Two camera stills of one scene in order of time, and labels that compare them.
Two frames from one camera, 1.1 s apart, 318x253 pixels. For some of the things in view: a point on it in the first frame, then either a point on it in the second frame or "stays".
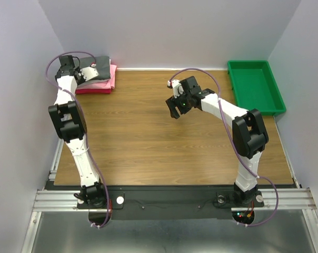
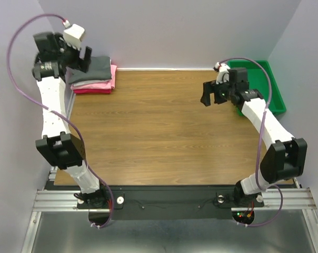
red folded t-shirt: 93,91 stays
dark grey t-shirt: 101,64 stays
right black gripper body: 181,102 -> 221,91
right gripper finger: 174,113 -> 207,87
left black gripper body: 81,78 -> 71,56
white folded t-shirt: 93,81 stays
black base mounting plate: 171,202 stays
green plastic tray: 254,86 stays
